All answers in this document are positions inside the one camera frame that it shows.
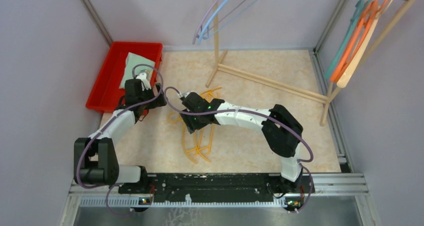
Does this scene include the lilac plastic hanger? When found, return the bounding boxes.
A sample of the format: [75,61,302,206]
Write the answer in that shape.
[192,0,258,45]

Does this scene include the light blue plastic hanger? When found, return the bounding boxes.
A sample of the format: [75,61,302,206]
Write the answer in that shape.
[197,0,269,46]

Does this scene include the beige plastic hanger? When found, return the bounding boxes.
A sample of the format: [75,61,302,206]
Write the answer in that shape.
[335,0,393,88]

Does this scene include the teal plastic hanger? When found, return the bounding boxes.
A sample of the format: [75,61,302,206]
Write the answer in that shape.
[324,0,373,80]

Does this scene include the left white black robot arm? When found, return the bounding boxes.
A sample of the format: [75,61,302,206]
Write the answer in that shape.
[73,79,167,193]

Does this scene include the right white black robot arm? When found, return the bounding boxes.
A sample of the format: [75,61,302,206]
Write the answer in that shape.
[179,91,303,192]

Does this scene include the light green folded cloth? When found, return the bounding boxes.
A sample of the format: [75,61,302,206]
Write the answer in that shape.
[119,52,155,89]

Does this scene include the red plastic tray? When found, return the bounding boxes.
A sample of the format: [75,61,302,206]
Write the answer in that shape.
[85,41,163,113]

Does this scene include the wooden clothes rack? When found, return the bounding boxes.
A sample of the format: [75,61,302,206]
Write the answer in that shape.
[192,0,417,126]

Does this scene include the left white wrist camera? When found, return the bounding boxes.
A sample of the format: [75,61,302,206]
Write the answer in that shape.
[136,72,151,91]

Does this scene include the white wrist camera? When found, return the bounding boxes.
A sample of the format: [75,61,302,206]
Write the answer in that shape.
[178,91,193,101]
[136,72,151,91]

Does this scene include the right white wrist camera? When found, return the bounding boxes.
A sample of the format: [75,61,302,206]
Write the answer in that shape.
[178,91,193,101]

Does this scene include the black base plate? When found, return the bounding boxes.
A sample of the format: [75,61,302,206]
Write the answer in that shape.
[118,173,316,203]

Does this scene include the aluminium frame rail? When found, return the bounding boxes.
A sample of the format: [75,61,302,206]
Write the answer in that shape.
[69,173,369,208]

